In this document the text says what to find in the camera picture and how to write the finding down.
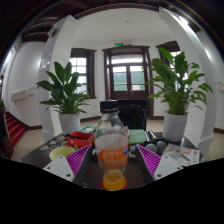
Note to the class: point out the printed white leaflet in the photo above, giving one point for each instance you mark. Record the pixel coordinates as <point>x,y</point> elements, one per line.
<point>181,154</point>

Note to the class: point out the grey ball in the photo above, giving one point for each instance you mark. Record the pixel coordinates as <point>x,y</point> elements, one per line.
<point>161,146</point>
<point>151,148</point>

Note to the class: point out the black chair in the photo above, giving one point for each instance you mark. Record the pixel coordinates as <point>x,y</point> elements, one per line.
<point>133,116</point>

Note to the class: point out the green exit sign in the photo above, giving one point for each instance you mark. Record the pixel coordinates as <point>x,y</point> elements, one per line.
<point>118,44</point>

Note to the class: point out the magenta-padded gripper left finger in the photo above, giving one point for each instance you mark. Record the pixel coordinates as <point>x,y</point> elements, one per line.
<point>78,160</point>

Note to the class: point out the small-leaved plant in white pot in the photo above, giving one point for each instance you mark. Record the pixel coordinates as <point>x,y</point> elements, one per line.
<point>65,93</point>

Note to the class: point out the green folded cloth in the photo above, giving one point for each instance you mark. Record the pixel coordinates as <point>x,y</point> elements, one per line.
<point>137,136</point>

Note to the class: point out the pale yellow cup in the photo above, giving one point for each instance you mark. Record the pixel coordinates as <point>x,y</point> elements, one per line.
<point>61,152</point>

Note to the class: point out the clear orange-label drink bottle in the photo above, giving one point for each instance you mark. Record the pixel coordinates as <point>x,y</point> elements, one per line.
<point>111,153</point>

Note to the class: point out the dark wooden double door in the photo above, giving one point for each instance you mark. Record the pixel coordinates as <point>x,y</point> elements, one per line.
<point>119,78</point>

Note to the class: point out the dark-framed window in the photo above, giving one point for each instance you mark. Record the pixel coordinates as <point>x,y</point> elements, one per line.
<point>79,66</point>
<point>166,46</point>

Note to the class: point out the green and white box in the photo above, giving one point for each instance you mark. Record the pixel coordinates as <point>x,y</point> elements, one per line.
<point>88,129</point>

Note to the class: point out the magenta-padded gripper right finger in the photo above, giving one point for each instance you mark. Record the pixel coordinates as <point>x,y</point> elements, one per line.
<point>148,159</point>

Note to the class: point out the red plastic box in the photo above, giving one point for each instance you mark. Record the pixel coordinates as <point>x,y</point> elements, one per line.
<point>81,139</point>

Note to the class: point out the large-leaved plant in white pot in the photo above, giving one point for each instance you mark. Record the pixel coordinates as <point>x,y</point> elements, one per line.
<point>176,90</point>

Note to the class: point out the red carpeted staircase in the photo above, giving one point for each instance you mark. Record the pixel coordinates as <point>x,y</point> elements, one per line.
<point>16,128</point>

